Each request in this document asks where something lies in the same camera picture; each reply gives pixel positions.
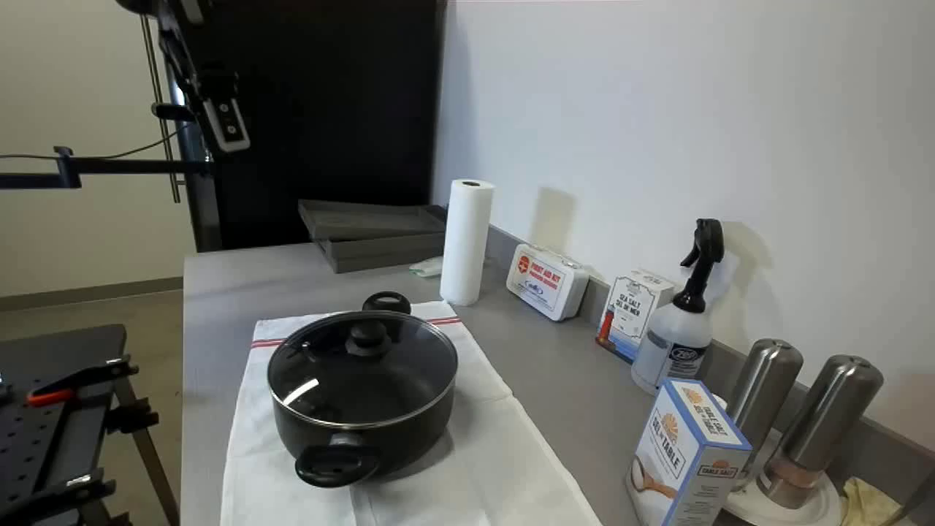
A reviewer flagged white paper towel roll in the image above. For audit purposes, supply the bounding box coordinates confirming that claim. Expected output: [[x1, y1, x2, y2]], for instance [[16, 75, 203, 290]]
[[437, 174, 496, 310]]

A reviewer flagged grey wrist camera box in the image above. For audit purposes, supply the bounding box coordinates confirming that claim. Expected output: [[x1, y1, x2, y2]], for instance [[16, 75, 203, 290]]
[[202, 94, 253, 154]]

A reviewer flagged black clamp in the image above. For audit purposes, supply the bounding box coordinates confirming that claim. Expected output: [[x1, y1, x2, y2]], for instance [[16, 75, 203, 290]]
[[0, 468, 120, 526]]

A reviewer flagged black cooking pot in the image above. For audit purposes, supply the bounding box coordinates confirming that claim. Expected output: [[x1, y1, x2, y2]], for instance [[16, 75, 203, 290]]
[[266, 290, 461, 491]]

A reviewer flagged black tall cabinet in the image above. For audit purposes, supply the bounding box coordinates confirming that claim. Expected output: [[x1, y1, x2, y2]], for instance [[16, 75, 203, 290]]
[[177, 0, 450, 253]]

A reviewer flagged white box blue red print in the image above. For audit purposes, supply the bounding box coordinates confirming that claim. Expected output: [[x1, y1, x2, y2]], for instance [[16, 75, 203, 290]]
[[594, 268, 678, 364]]

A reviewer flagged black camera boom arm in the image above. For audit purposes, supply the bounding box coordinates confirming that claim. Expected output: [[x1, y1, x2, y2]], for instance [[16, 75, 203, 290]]
[[0, 142, 214, 193]]

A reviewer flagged steel grinder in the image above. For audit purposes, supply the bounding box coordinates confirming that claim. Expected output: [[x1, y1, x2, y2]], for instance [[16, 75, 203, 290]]
[[757, 353, 889, 510], [725, 337, 807, 478]]

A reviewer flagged white towel with red stripes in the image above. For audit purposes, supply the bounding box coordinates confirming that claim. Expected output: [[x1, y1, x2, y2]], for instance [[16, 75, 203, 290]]
[[215, 297, 605, 526]]

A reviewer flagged yellow cloth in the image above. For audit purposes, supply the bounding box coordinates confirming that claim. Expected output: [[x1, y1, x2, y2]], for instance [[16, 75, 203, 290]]
[[838, 475, 909, 526]]

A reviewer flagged glass lid with black knob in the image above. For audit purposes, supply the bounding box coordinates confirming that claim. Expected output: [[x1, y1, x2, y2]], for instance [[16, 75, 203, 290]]
[[266, 307, 461, 433]]

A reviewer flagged grey foam slab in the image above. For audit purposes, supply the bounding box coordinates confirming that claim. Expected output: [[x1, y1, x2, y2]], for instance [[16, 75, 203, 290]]
[[294, 195, 447, 246], [316, 231, 450, 275]]

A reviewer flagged thin grey stand pole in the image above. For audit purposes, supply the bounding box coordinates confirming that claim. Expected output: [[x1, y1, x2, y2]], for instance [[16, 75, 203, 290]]
[[141, 12, 187, 205]]

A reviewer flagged white box with orange print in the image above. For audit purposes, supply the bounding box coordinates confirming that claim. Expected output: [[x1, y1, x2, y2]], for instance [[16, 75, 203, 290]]
[[501, 243, 594, 325]]

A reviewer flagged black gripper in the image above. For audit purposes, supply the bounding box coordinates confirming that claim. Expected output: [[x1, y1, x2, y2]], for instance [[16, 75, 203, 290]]
[[163, 53, 237, 129]]

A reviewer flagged blue white carton orange print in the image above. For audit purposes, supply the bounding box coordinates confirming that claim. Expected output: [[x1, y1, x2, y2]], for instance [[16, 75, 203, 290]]
[[624, 376, 754, 526]]

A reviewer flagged white round plate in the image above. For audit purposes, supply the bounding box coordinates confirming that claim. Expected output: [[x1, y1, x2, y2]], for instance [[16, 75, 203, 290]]
[[725, 465, 846, 526]]

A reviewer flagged red handled clamp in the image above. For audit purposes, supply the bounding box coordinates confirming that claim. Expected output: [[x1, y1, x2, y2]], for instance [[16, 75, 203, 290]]
[[24, 353, 141, 408]]

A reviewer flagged clear spray bottle black nozzle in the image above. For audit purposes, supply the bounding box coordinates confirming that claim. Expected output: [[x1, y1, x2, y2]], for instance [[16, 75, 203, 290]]
[[627, 215, 726, 396]]

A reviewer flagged black perforated table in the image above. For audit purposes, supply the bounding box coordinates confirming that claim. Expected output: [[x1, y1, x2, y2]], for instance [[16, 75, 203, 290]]
[[0, 322, 184, 526]]

